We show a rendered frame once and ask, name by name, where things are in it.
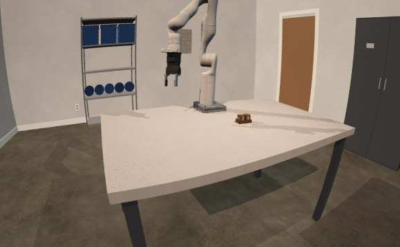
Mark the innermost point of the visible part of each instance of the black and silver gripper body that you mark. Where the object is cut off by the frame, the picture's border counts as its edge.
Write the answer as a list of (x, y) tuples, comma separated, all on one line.
[(173, 59)]

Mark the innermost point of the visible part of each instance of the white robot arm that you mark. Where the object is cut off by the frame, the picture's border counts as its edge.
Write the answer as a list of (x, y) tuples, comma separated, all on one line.
[(208, 30)]

